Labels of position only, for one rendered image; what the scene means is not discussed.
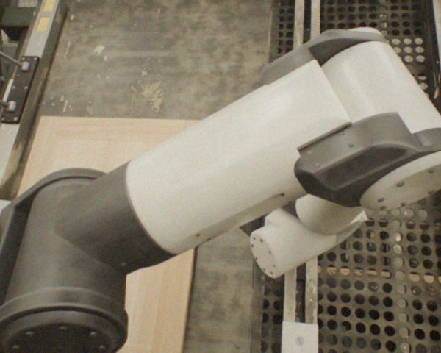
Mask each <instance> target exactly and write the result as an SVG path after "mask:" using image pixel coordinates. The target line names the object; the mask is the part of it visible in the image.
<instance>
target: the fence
mask: <svg viewBox="0 0 441 353"><path fill-rule="evenodd" d="M45 3H46V0H43V2H42V4H41V7H40V11H39V14H38V17H37V20H36V23H35V27H34V29H33V32H32V36H31V38H30V41H29V45H28V46H27V49H26V53H25V56H38V57H39V58H40V61H39V63H38V66H37V70H36V72H35V77H34V79H33V82H32V86H31V88H30V92H29V96H28V99H27V101H26V105H25V108H24V111H23V115H22V117H21V121H20V123H19V124H6V123H1V126H0V200H1V201H7V200H8V198H9V195H10V190H11V187H12V183H13V180H14V178H15V173H16V171H17V168H18V164H19V161H20V158H21V154H22V151H23V149H24V144H25V142H26V137H27V134H28V131H29V128H30V124H31V122H32V120H33V118H34V114H35V111H36V108H37V103H38V101H39V98H40V94H41V91H42V89H43V83H44V81H45V78H46V74H47V71H48V69H49V64H50V62H51V58H52V54H53V52H54V48H55V45H56V42H57V38H58V34H59V32H60V28H61V25H62V21H63V18H64V15H65V11H66V9H67V4H66V3H65V0H56V1H55V3H54V7H53V10H52V12H43V8H44V6H45ZM49 17H50V19H49V24H48V26H47V29H46V31H37V27H38V24H39V22H40V18H49Z"/></svg>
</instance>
